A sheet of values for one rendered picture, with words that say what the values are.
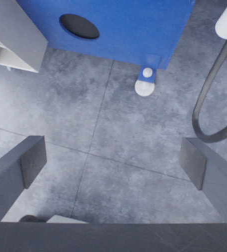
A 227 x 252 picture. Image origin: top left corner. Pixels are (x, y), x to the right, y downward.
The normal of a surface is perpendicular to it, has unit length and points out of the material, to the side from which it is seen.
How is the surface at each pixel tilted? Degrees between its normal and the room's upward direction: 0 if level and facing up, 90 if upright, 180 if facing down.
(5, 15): 90
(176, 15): 90
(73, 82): 0
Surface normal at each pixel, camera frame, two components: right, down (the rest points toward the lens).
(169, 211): -0.10, -0.11
